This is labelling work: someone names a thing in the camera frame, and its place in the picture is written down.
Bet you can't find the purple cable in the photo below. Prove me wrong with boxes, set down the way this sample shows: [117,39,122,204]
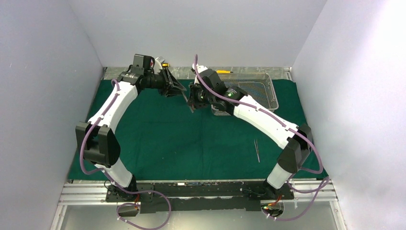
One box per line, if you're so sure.
[79,79,172,229]
[193,54,330,222]

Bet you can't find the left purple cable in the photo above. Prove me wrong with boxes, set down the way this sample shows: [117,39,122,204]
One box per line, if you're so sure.
[79,79,172,229]

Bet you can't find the aluminium front rail frame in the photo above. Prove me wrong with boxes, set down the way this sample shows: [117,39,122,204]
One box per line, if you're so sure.
[51,179,347,230]

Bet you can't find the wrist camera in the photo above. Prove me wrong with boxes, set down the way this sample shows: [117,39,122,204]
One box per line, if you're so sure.
[191,65,208,84]
[130,54,164,75]

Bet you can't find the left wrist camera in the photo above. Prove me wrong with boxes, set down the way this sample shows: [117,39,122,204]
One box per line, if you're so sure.
[130,54,164,75]

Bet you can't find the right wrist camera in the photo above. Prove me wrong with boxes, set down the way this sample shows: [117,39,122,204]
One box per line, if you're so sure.
[191,65,208,84]

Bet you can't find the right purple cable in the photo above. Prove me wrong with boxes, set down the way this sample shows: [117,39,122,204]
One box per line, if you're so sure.
[193,54,330,222]

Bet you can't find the small yellow screwdriver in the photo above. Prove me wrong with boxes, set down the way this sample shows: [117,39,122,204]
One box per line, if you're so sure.
[216,70,234,74]

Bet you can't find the steel tweezers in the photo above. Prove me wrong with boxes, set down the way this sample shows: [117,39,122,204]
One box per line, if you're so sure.
[254,139,260,163]

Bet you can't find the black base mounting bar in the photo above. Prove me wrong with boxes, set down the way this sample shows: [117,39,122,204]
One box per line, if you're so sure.
[105,180,294,214]

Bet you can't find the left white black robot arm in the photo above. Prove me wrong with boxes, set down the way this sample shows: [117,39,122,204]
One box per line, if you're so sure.
[75,65,186,195]

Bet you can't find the green surgical drape cloth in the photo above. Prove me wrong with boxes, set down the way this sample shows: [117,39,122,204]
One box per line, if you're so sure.
[68,78,329,181]

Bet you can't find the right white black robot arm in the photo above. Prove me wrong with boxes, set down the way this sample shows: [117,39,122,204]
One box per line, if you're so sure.
[187,66,313,189]

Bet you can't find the wire mesh instrument tray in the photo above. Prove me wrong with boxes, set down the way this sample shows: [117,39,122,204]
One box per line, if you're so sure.
[219,73,279,112]

